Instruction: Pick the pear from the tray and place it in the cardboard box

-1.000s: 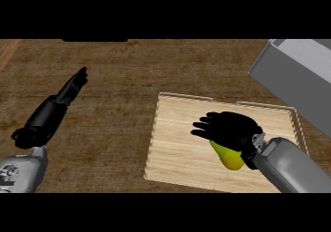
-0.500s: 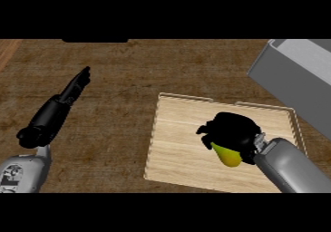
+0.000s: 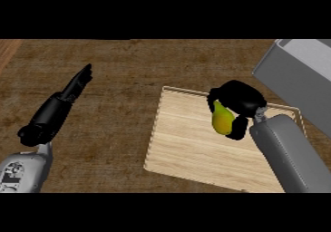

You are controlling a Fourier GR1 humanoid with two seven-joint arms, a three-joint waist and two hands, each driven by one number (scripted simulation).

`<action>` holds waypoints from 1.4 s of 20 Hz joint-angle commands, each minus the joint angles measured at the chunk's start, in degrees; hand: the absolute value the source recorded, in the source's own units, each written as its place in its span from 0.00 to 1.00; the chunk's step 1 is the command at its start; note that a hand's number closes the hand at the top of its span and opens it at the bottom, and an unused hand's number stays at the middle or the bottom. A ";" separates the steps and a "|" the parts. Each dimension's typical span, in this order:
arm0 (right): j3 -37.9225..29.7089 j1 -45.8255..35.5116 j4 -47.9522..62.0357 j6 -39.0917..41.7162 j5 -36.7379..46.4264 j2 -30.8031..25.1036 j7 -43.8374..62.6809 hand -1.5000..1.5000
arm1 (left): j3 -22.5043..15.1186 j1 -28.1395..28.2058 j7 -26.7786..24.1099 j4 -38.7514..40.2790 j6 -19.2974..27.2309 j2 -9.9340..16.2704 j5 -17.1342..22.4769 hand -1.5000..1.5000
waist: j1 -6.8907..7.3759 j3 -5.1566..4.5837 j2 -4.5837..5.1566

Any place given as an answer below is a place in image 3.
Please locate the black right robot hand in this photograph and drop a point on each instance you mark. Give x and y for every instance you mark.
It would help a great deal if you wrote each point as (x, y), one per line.
(242, 96)

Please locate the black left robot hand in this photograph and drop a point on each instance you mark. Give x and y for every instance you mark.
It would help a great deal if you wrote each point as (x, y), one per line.
(50, 116)

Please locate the yellow-green pear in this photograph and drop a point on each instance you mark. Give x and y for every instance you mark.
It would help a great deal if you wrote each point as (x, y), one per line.
(222, 119)

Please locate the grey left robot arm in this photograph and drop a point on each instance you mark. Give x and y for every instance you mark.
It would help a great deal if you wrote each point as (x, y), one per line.
(22, 172)

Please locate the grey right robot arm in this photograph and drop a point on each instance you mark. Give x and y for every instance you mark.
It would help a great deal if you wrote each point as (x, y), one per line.
(293, 154)

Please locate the grey box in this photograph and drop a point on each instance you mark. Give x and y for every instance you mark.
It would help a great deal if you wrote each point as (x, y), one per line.
(302, 81)

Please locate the pale wooden tray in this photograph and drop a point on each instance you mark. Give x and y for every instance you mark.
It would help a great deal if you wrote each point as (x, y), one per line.
(203, 142)

